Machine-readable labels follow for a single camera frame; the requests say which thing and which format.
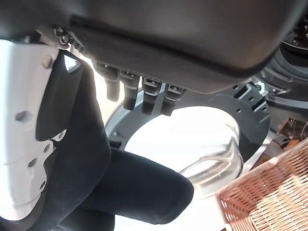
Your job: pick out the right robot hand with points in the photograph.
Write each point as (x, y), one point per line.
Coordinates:
(168, 36)

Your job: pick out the blue garment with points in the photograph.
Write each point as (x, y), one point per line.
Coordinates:
(132, 187)

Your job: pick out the woven wicker laundry basket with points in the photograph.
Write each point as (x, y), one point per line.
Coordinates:
(264, 192)

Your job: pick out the dark clear plastic box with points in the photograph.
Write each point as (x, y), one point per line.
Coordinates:
(293, 127)

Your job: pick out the grey front-load washing machine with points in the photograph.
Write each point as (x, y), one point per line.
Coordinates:
(288, 62)

